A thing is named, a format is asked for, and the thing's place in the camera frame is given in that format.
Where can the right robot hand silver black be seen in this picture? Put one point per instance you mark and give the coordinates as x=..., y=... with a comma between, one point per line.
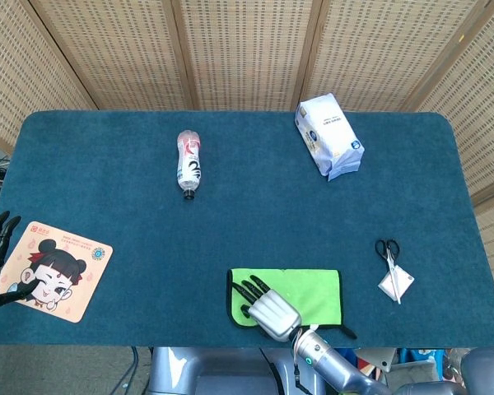
x=273, y=310

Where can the grey cloth black trim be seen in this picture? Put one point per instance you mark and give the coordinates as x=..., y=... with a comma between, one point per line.
x=313, y=292

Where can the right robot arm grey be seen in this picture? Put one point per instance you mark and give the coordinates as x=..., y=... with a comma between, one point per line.
x=333, y=364

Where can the grey robot torso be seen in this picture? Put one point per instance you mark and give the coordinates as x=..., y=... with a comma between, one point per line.
x=214, y=370

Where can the blue carpet table cover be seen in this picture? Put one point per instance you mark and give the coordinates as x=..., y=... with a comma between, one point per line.
x=251, y=226

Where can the small white paper packet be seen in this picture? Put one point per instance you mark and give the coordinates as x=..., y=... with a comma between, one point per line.
x=403, y=282

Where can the clear plastic bottle red label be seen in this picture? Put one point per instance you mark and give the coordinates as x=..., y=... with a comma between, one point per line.
x=189, y=164

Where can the white tissue paper pack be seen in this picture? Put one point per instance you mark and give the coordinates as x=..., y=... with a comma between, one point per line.
x=329, y=136

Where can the woven wooden folding screen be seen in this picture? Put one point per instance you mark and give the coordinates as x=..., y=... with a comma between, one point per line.
x=247, y=53

